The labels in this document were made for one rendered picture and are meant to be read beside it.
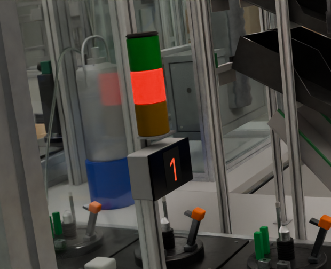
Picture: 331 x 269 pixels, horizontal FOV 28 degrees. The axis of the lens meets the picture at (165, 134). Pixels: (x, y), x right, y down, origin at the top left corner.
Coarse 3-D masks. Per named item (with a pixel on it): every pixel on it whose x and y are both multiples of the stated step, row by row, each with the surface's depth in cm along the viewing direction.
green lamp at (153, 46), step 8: (128, 40) 100; (136, 40) 99; (144, 40) 99; (152, 40) 99; (128, 48) 100; (136, 48) 99; (144, 48) 99; (152, 48) 99; (128, 56) 101; (136, 56) 100; (144, 56) 99; (152, 56) 100; (160, 56) 101; (136, 64) 100; (144, 64) 100; (152, 64) 100; (160, 64) 101
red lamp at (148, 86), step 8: (136, 72) 100; (144, 72) 100; (152, 72) 100; (160, 72) 101; (136, 80) 101; (144, 80) 100; (152, 80) 100; (160, 80) 101; (136, 88) 101; (144, 88) 100; (152, 88) 100; (160, 88) 101; (136, 96) 101; (144, 96) 101; (152, 96) 100; (160, 96) 101
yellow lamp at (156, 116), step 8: (136, 104) 102; (144, 104) 101; (152, 104) 101; (160, 104) 101; (136, 112) 102; (144, 112) 101; (152, 112) 101; (160, 112) 101; (136, 120) 103; (144, 120) 101; (152, 120) 101; (160, 120) 101; (168, 120) 103; (144, 128) 102; (152, 128) 101; (160, 128) 102; (168, 128) 103; (144, 136) 102
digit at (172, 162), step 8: (168, 152) 103; (176, 152) 105; (168, 160) 103; (176, 160) 105; (168, 168) 103; (176, 168) 105; (168, 176) 103; (176, 176) 105; (168, 184) 103; (176, 184) 105
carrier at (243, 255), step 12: (276, 204) 123; (264, 228) 120; (252, 240) 135; (264, 240) 121; (288, 240) 117; (240, 252) 129; (252, 252) 128; (264, 252) 122; (276, 252) 122; (288, 252) 117; (300, 252) 120; (324, 252) 124; (228, 264) 124; (240, 264) 123; (252, 264) 118; (264, 264) 115; (276, 264) 116; (288, 264) 113; (300, 264) 115; (312, 264) 115; (324, 264) 115
